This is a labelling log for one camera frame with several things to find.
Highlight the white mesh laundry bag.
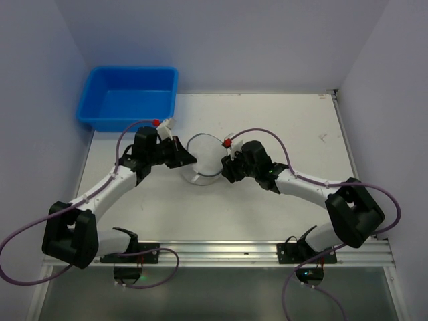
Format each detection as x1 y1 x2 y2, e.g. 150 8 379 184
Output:
181 133 227 186

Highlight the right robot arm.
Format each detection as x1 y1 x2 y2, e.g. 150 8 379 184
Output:
221 138 385 261

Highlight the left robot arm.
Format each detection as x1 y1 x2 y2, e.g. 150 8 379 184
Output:
41 127 197 269

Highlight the blue plastic bin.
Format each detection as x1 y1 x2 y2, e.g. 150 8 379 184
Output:
76 66 179 132

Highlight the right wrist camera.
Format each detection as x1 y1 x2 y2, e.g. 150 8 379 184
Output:
222 133 243 160

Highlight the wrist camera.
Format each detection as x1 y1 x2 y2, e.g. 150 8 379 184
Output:
222 133 243 160
156 118 175 141

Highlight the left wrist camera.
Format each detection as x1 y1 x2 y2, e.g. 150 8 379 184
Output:
156 118 175 141

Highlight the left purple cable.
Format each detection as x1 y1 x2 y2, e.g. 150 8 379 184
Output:
0 118 181 290

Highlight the aluminium mounting rail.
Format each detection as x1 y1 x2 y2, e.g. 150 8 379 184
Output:
43 237 394 268

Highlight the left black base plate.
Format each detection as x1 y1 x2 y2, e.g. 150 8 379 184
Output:
100 242 160 264

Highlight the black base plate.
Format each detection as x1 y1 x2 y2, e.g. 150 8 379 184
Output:
100 242 160 264
276 235 319 264

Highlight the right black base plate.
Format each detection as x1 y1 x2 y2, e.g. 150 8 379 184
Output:
276 235 319 264

